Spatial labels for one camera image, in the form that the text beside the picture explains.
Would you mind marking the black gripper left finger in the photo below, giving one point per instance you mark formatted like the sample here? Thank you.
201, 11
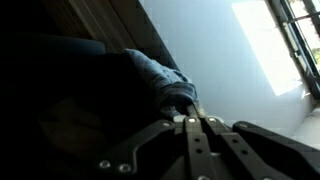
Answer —
198, 150

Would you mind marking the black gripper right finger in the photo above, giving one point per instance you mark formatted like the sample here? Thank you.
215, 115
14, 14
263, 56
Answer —
240, 153

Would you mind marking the window with dark frame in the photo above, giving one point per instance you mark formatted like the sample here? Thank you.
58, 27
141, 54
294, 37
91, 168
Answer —
300, 43

